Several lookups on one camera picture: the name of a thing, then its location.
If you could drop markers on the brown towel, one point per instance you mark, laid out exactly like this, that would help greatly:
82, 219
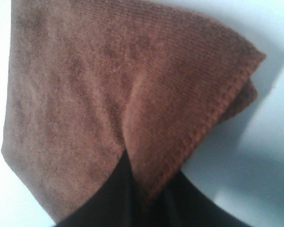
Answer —
89, 79

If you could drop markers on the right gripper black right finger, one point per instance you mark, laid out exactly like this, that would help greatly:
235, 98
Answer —
181, 204

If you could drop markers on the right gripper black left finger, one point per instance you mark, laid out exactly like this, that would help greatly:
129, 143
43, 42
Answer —
113, 205

